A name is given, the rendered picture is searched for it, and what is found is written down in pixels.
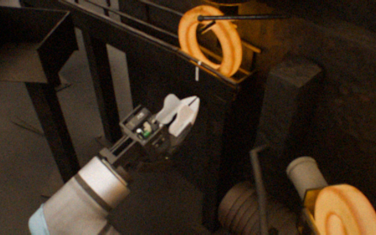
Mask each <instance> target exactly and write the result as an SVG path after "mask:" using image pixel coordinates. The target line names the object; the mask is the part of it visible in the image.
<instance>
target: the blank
mask: <svg viewBox="0 0 376 235"><path fill-rule="evenodd" d="M314 217H315V223H316V225H317V227H318V229H319V230H320V232H321V234H322V235H345V232H344V228H345V230H346V233H347V235H376V212H375V210H374V209H373V207H372V205H371V204H370V202H369V201H368V199H366V197H365V196H364V195H363V194H362V193H361V192H360V191H359V190H358V189H356V188H354V187H352V186H350V185H336V186H331V187H326V188H323V189H322V190H321V191H320V193H319V195H318V197H317V199H316V204H315V210H314Z"/></svg>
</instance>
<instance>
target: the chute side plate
mask: <svg viewBox="0 0 376 235"><path fill-rule="evenodd" d="M24 1H25V2H27V3H29V4H31V5H33V6H35V7H37V8H39V9H48V10H56V11H68V12H70V14H71V18H72V21H73V26H74V27H75V28H77V29H79V30H81V29H80V24H81V25H83V26H85V27H86V28H87V29H88V30H89V32H90V33H89V34H90V35H91V36H93V37H95V38H97V39H99V40H101V41H103V42H105V43H106V44H108V45H110V46H112V47H114V48H116V49H118V50H120V51H122V52H124V53H126V54H127V55H129V56H131V57H133V58H135V59H137V60H138V61H140V62H142V63H144V64H146V65H148V66H150V67H153V68H155V69H156V70H158V71H160V72H162V73H164V74H166V75H168V76H170V77H172V78H174V79H176V80H178V81H179V82H180V83H182V84H184V85H185V86H187V87H188V88H189V89H191V90H193V91H194V92H196V93H198V94H200V95H201V96H202V97H204V98H206V99H208V92H211V93H212V94H214V95H216V96H217V97H218V98H221V99H222V100H223V101H225V102H226V112H227V113H228V114H231V113H232V102H233V96H234V87H233V86H232V85H230V84H229V83H226V82H225V81H224V80H222V79H220V78H219V77H217V76H216V75H213V74H212V73H210V72H209V71H207V70H205V69H204V68H202V67H199V66H198V65H196V64H195V63H193V62H191V61H189V60H188V59H186V58H184V57H183V56H182V55H180V54H179V53H178V54H177V52H174V51H172V50H169V49H167V48H165V47H163V46H161V45H159V44H156V43H154V42H152V41H150V40H147V39H145V38H143V37H140V36H138V35H136V34H133V33H132V32H129V31H128V30H125V29H122V28H120V27H118V26H116V25H113V24H111V23H109V22H106V21H104V20H103V19H102V18H99V17H97V16H95V15H92V14H90V13H88V12H86V11H84V10H81V9H78V8H77V7H75V6H72V5H70V4H68V3H66V2H63V1H61V0H24ZM196 67H197V68H198V80H196Z"/></svg>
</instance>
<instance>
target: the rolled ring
mask: <svg viewBox="0 0 376 235"><path fill-rule="evenodd" d="M198 15H203V16H216V15H224V14H223V13H222V12H221V11H219V10H217V9H215V8H213V7H210V6H199V7H196V8H194V9H192V10H190V11H188V12H187V13H186V14H185V15H184V16H183V17H182V19H181V21H180V26H179V39H180V45H181V48H182V50H184V51H186V52H187V53H189V54H191V55H192V56H194V57H195V58H197V59H198V60H201V61H202V62H204V63H206V64H207V65H209V66H211V67H213V68H215V69H216V70H218V71H220V72H221V73H223V74H225V75H227V76H231V75H232V74H234V73H235V72H236V71H237V69H238V68H239V65H240V64H241V59H242V47H241V42H240V39H239V36H238V33H237V31H236V29H235V27H234V25H233V23H232V22H231V21H216V25H214V26H212V27H211V30H212V31H213V32H214V33H215V34H216V35H217V37H218V39H219V41H220V43H221V47H222V52H223V58H222V64H221V65H215V64H213V63H211V62H210V61H209V60H207V59H206V58H205V56H204V55H203V53H202V52H201V50H200V49H199V47H198V44H197V42H196V36H195V32H196V26H197V24H198V23H203V24H208V23H210V22H211V21H203V22H198V21H197V16H198ZM191 62H192V61H191ZM193 63H194V62H193ZM195 64H196V63H195ZM196 65H197V64H196ZM199 67H201V66H199ZM202 68H203V67H202ZM204 69H205V68H204ZM205 70H207V69H205ZM207 71H208V70H207ZM209 72H210V71H209ZM210 73H211V72H210ZM213 75H214V73H213ZM216 76H217V75H216ZM219 78H220V77H219Z"/></svg>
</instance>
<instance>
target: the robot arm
mask: <svg viewBox="0 0 376 235"><path fill-rule="evenodd" d="M198 105H199V99H198V98H197V97H195V96H194V97H190V98H186V99H183V100H181V101H180V100H179V99H178V98H177V97H176V96H174V95H173V94H170V95H168V96H167V97H166V98H165V102H164V108H163V110H162V111H161V112H160V113H157V114H154V115H153V116H152V115H151V113H150V112H149V111H148V110H146V109H145V108H144V109H142V107H141V105H139V106H138V107H137V108H136V109H135V110H134V111H133V112H131V113H130V115H128V117H125V118H124V119H123V120H122V121H121V122H120V123H119V125H120V126H121V127H122V129H123V132H125V136H124V137H123V138H122V139H121V140H119V141H118V142H117V143H116V144H115V145H114V146H113V147H112V148H110V149H109V150H108V149H107V148H106V147H105V148H104V149H103V150H102V151H100V153H101V154H102V155H103V157H102V159H103V160H101V159H100V158H98V156H95V157H94V158H93V159H92V160H91V161H90V162H89V163H88V164H87V165H85V166H84V167H83V168H82V169H81V170H80V171H79V172H78V173H77V174H76V175H75V176H74V177H73V178H72V179H71V180H69V181H68V182H67V183H66V184H65V185H64V186H63V187H62V188H61V189H59V190H58V191H57V193H56V194H55V195H54V196H53V197H51V199H49V200H48V201H47V202H46V204H43V205H42V206H41V208H40V209H39V210H38V211H37V212H36V213H35V214H34V215H33V216H32V217H31V218H30V220H29V229H30V232H31V234H32V235H121V234H120V233H119V232H118V231H116V230H115V229H114V228H113V227H112V226H111V225H110V224H109V223H108V221H107V220H106V219H105V217H106V216H107V215H108V214H109V212H110V211H111V210H112V209H113V208H114V207H115V206H116V205H117V204H118V203H119V202H120V201H121V200H123V199H124V198H125V197H126V196H127V195H128V194H129V193H130V192H131V191H130V189H128V187H126V186H127V185H129V186H130V185H131V184H132V183H133V182H134V179H133V178H132V177H131V176H130V175H129V173H130V172H131V171H132V170H133V171H134V172H169V170H170V169H171V167H172V166H173V164H174V163H173V162H172V161H171V160H170V157H169V156H168V155H171V156H172V155H173V153H174V151H176V150H178V149H179V148H180V147H181V146H182V145H183V144H184V143H185V142H186V140H187V138H188V136H189V134H190V131H191V128H192V125H193V123H194V120H195V117H196V114H197V112H198ZM136 111H137V112H138V114H137V115H136V116H135V117H134V118H133V119H132V120H130V121H129V122H127V121H126V120H128V119H129V118H130V117H131V116H132V115H133V114H134V113H135V112H136ZM167 127H169V130H167ZM167 132H169V133H171V135H169V134H168V133H167Z"/></svg>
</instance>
